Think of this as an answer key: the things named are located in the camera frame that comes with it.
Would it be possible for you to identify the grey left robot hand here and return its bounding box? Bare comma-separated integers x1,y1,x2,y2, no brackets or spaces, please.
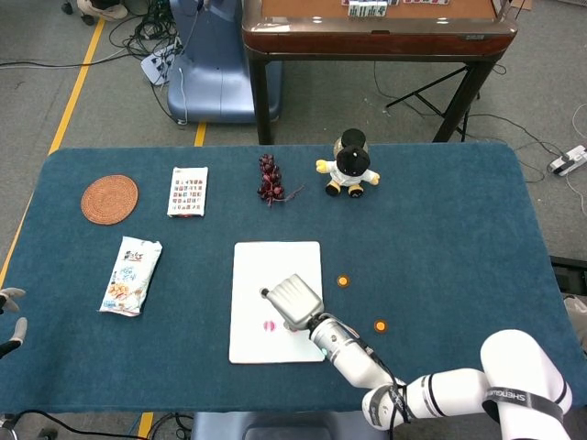
0,287,28,361

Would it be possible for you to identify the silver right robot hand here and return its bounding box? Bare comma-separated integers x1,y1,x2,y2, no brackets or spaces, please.
259,273,325,331

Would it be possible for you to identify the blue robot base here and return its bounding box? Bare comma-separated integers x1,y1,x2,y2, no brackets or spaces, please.
166,0,283,125

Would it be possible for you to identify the white rectangular board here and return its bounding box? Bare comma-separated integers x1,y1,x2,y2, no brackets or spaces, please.
227,240,327,366

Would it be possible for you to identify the white snack bag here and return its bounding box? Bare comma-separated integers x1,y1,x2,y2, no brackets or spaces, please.
98,236,164,317

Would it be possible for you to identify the grey-blue robot torso base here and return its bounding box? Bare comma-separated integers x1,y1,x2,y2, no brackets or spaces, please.
190,411,382,440

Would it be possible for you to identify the dark red grape bunch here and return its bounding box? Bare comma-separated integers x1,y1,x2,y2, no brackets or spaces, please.
256,153,305,207

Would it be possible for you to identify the black plush doll white coat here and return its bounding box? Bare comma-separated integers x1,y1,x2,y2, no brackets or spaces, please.
315,127,382,199

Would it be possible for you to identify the white printed card box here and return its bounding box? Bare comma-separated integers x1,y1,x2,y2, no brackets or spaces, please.
166,166,209,218

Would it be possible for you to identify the blue table cloth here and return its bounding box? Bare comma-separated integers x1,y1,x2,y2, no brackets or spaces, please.
0,142,587,413

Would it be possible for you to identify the brown woven round coaster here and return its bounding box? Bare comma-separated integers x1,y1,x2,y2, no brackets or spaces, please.
80,174,139,226

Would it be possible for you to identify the brown mahjong table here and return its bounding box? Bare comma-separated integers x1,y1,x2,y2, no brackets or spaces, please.
241,0,519,146

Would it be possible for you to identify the black box device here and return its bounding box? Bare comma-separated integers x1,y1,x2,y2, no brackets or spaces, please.
548,255,587,295

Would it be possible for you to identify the grey plastic bag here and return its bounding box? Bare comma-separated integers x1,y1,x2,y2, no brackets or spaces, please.
562,295,587,354

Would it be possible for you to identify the mahjong tile row black print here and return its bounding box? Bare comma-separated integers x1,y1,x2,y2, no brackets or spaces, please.
348,0,389,18

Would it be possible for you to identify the white power strip black plug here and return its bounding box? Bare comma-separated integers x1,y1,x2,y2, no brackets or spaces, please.
548,145,587,176

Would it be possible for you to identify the black wheeled stool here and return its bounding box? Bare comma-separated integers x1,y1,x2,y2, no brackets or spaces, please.
61,1,95,27

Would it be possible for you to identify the seated person in black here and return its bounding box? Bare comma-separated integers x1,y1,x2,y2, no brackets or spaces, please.
75,0,130,23

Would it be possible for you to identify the black floor cable bundle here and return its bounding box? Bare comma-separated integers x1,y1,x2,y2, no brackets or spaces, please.
105,0,184,61

